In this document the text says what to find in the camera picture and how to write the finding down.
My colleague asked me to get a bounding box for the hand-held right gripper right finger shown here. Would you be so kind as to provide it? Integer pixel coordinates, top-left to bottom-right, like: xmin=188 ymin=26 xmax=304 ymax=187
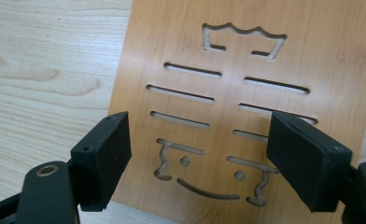
xmin=265 ymin=110 xmax=354 ymax=214

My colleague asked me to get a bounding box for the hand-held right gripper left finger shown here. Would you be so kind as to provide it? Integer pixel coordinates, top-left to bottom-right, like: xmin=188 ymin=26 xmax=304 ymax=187
xmin=70 ymin=111 xmax=133 ymax=213

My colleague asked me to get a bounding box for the carved wooden trivet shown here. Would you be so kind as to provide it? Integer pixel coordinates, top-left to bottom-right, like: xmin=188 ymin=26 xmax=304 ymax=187
xmin=106 ymin=0 xmax=366 ymax=224

